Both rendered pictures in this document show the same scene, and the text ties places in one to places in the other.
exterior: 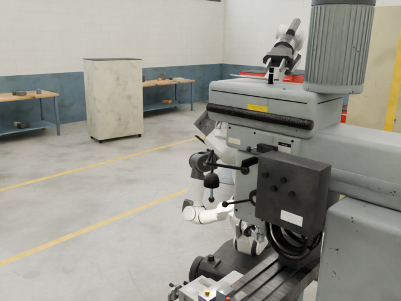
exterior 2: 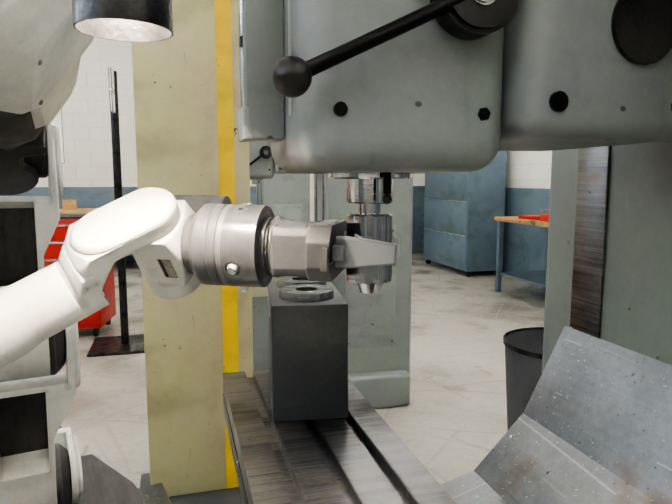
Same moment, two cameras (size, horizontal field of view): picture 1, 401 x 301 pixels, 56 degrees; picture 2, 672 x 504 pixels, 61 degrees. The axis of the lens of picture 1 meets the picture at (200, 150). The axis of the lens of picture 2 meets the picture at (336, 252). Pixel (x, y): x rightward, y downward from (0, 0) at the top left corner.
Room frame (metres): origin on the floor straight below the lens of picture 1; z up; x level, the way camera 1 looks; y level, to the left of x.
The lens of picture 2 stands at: (1.20, 0.24, 1.30)
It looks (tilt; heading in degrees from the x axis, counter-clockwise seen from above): 7 degrees down; 303
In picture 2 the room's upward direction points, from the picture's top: straight up
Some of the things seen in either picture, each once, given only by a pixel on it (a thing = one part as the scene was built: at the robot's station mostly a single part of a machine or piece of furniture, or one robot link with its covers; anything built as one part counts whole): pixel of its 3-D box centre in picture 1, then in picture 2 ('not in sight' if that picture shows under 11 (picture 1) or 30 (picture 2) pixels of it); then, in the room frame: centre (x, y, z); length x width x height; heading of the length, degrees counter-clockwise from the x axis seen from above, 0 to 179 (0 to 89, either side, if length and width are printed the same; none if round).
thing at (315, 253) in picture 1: (301, 242); (304, 340); (1.77, -0.54, 1.03); 0.22 x 0.12 x 0.20; 131
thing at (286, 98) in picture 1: (272, 104); not in sight; (1.48, -0.28, 1.81); 0.47 x 0.26 x 0.16; 48
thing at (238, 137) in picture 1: (275, 137); not in sight; (1.46, -0.30, 1.68); 0.34 x 0.24 x 0.10; 48
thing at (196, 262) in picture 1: (199, 270); not in sight; (2.27, -0.01, 0.50); 0.20 x 0.05 x 0.20; 151
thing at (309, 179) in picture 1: (290, 192); not in sight; (1.04, -0.27, 1.62); 0.20 x 0.09 x 0.21; 48
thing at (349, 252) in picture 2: (253, 234); (364, 253); (1.48, -0.24, 1.23); 0.06 x 0.02 x 0.03; 23
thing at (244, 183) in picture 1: (264, 183); (375, 9); (1.49, -0.27, 1.47); 0.21 x 0.19 x 0.32; 138
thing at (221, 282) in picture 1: (215, 293); not in sight; (1.36, -0.08, 1.02); 0.15 x 0.06 x 0.04; 136
